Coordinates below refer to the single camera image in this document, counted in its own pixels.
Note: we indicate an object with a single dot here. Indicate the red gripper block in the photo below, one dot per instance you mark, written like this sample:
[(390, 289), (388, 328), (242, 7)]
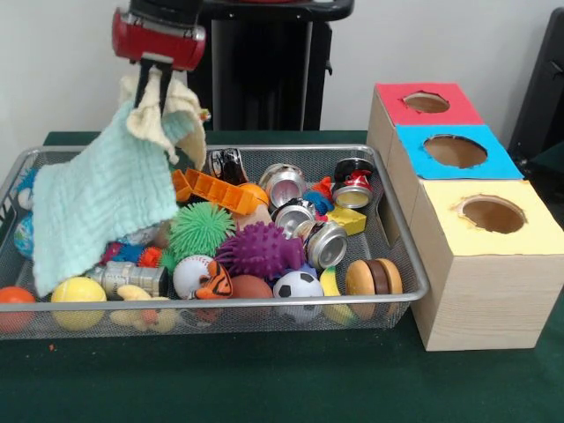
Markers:
[(154, 42)]

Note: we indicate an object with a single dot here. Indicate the cream muslin cloth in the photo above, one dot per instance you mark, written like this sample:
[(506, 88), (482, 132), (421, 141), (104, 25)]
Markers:
[(147, 121)]

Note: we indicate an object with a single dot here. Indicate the light blue muslin cloth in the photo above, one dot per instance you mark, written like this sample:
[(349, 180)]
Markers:
[(97, 198)]

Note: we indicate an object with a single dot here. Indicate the wooden box with three holes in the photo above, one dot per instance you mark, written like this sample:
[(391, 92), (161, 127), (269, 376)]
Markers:
[(484, 299)]

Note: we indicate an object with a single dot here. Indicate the colourful spotted cloth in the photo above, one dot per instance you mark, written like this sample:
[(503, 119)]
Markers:
[(205, 114)]

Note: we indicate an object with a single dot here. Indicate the green spiky ball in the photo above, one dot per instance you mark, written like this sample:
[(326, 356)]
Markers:
[(200, 229)]

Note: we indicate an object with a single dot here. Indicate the small baseball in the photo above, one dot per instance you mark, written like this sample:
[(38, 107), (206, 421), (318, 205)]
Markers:
[(187, 273)]

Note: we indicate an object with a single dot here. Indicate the purple spiky ball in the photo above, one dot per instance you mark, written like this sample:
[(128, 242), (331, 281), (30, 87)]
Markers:
[(260, 251)]

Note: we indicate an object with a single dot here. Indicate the orange tiger toy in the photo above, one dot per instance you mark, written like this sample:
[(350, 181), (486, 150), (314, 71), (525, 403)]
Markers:
[(216, 284)]

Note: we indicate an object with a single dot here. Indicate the yellow ball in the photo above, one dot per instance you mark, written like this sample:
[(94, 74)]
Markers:
[(79, 293)]

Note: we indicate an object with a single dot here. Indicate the crushed red soda can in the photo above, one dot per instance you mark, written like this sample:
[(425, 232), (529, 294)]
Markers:
[(352, 180)]

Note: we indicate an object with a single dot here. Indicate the yellow toy cheese wedge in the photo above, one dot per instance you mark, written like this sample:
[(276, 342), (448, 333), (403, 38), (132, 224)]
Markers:
[(348, 220)]

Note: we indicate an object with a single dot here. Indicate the small soccer ball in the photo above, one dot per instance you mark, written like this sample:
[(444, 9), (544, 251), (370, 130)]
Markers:
[(297, 286)]

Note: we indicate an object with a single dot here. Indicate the orange ball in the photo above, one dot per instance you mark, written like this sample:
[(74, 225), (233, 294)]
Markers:
[(15, 295)]

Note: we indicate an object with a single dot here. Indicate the toy hamburger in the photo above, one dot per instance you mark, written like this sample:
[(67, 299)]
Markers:
[(374, 277)]

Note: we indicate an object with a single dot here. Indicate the dark green table cloth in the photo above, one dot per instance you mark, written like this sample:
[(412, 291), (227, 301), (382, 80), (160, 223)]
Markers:
[(264, 379)]

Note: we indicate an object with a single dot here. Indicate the black upright panel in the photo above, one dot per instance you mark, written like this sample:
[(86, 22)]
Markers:
[(546, 88)]

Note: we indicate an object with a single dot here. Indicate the green clothed side table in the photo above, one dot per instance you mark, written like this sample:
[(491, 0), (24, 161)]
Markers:
[(548, 165)]

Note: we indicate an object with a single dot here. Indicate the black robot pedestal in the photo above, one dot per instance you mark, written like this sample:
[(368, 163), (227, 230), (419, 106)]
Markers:
[(264, 66)]

